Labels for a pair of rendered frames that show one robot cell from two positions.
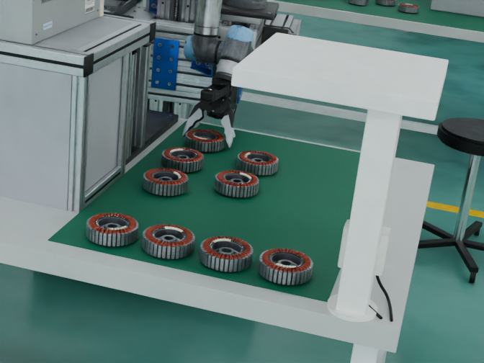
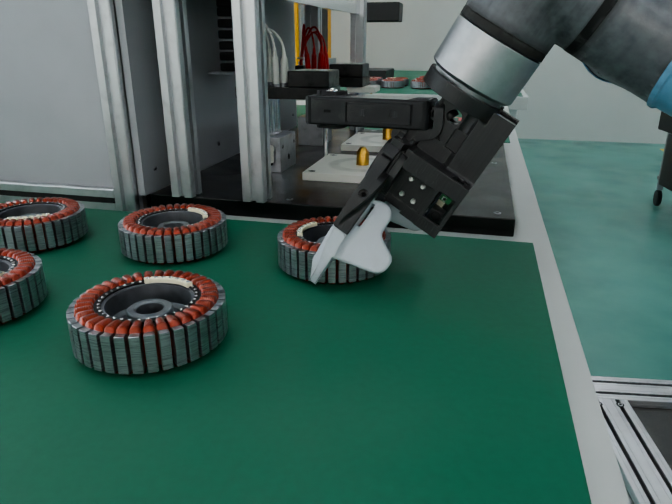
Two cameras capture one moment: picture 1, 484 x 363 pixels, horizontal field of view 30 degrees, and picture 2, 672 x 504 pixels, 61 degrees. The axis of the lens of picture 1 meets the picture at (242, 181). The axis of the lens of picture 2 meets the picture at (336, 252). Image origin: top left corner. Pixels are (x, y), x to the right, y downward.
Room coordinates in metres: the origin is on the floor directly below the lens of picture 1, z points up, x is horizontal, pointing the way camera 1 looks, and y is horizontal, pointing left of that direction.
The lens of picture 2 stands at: (2.44, -0.41, 0.96)
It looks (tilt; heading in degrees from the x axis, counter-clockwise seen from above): 21 degrees down; 91
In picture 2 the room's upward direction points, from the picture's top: straight up
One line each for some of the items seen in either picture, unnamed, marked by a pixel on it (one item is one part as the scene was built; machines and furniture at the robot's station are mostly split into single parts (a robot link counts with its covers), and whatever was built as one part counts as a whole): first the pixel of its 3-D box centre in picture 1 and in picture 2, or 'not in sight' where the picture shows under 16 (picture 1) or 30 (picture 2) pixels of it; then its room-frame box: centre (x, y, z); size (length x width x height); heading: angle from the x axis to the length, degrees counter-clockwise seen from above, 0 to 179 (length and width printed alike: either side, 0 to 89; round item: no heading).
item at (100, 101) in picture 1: (100, 128); (31, 84); (2.02, 0.35, 0.91); 0.28 x 0.03 x 0.32; 167
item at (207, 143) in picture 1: (204, 140); (334, 247); (2.42, 0.12, 0.77); 0.11 x 0.11 x 0.04
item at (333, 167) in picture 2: not in sight; (362, 168); (2.46, 0.46, 0.78); 0.15 x 0.15 x 0.01; 77
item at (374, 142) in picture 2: not in sight; (387, 142); (2.51, 0.69, 0.78); 0.15 x 0.15 x 0.01; 77
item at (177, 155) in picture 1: (182, 159); (174, 231); (2.25, 0.16, 0.77); 0.11 x 0.11 x 0.04
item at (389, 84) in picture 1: (331, 172); not in sight; (1.72, -0.18, 0.98); 0.37 x 0.35 x 0.46; 77
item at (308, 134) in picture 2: not in sight; (315, 128); (2.37, 0.73, 0.80); 0.08 x 0.05 x 0.06; 77
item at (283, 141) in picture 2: not in sight; (273, 150); (2.32, 0.49, 0.80); 0.08 x 0.05 x 0.06; 77
